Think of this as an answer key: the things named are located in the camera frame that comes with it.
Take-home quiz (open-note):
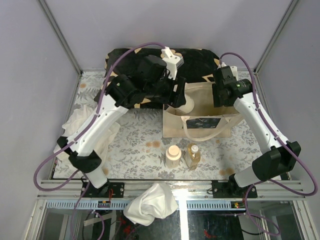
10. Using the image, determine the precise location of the white cloth at front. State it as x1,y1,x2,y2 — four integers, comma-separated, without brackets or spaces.
123,182,178,226

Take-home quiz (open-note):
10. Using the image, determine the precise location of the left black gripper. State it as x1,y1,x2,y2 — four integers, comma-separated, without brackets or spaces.
143,69,185,106

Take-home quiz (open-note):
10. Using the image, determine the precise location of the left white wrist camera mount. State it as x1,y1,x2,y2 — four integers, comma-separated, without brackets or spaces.
161,46,184,80

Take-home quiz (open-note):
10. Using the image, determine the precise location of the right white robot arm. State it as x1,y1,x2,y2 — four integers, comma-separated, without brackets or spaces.
212,65,301,198

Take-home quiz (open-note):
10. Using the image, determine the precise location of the floral grey table mat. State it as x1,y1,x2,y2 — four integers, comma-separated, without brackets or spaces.
51,69,275,180

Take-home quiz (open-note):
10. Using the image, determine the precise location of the clear amber liquid bottle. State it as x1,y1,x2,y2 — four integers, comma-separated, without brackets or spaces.
185,143,201,170

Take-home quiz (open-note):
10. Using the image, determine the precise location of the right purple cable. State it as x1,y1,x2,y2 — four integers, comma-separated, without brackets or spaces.
219,51,319,237

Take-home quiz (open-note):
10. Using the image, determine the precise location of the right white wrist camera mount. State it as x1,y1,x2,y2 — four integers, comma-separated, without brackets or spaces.
219,60,238,77

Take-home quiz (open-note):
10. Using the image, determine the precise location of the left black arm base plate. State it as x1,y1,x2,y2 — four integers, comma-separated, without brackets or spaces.
83,181,125,199

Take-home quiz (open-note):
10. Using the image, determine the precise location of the black floral pillow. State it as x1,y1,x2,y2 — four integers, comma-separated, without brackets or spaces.
94,47,220,109

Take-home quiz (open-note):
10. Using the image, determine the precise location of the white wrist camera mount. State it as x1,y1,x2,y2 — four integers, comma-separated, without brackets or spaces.
161,46,184,80
219,60,238,77

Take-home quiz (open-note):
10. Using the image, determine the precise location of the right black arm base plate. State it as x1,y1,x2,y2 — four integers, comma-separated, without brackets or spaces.
211,180,249,199

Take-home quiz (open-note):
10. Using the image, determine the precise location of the cream cloth at left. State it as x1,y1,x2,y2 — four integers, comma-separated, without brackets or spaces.
62,105,120,163

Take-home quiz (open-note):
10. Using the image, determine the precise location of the beige bottle wooden cap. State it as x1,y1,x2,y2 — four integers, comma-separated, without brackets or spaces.
165,145,182,169
179,93,195,114

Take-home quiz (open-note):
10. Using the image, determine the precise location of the beige canvas tote bag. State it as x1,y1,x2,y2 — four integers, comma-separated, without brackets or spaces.
162,82,244,142

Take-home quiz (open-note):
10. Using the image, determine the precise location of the aluminium front rail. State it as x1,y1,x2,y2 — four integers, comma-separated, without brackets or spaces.
37,179,306,211

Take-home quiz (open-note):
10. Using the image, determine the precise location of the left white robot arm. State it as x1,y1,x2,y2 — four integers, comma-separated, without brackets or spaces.
57,54,187,198

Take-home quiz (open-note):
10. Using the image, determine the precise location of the purple cable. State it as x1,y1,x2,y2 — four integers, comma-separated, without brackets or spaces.
33,41,167,240
219,51,319,237

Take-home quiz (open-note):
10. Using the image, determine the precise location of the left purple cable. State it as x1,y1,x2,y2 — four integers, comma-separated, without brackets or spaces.
33,41,167,240

